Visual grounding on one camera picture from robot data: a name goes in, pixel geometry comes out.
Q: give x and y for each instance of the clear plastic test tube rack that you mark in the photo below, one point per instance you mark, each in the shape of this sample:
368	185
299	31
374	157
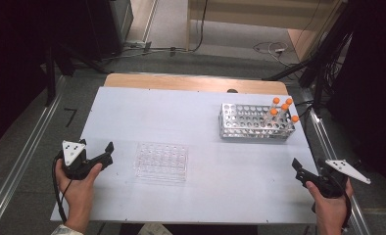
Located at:
161	161

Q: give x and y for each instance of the light wooden furniture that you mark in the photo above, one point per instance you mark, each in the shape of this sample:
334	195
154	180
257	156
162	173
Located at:
246	13

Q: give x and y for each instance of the metal test tube rack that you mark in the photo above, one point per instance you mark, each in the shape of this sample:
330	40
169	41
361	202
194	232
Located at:
246	125

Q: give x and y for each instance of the person's right hand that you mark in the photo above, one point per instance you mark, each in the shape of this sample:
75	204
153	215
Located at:
331	212

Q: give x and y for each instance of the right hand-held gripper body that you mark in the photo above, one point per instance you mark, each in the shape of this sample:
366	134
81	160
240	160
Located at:
333	186

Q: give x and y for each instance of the orange-capped test tube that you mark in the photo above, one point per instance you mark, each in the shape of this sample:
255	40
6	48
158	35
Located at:
284	106
273	111
276	100
294	118
289	101

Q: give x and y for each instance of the person's light patterned clothing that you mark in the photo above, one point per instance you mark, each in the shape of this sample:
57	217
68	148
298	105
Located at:
155	229

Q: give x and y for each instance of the dark curtain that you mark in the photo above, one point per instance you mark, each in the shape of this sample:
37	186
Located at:
14	49

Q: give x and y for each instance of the person's left hand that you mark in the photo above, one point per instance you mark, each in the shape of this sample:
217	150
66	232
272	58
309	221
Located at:
78	194

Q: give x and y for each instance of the black cabinet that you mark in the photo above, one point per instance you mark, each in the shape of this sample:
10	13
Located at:
106	29

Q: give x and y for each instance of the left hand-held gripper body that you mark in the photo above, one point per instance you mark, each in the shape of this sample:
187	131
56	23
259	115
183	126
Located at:
73	169

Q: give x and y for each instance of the aluminium floor rail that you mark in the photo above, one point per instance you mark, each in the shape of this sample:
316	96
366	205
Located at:
319	129
24	153

